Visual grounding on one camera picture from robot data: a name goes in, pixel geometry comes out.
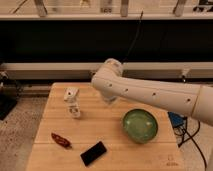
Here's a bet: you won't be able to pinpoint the black smartphone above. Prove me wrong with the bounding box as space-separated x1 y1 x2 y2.
80 141 107 166

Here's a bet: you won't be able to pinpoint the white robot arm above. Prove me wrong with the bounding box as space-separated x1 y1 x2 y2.
91 58 213 126

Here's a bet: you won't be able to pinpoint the red chili pepper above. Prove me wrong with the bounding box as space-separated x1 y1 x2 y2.
51 133 71 148

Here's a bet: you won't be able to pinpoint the black object at left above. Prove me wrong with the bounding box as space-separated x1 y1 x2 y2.
0 71 20 121

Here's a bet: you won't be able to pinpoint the blue connector box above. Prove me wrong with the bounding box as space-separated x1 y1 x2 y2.
168 112 184 128

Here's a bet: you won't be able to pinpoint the black hanging cable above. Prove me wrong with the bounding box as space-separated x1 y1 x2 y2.
121 10 145 64

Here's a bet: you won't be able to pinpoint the white spray bottle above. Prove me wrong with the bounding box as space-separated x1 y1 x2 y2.
64 87 81 118

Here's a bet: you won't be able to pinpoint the black cables beside table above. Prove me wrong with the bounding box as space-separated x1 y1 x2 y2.
173 118 209 171

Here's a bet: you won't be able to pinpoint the green bowl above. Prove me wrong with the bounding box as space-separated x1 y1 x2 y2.
122 109 158 144

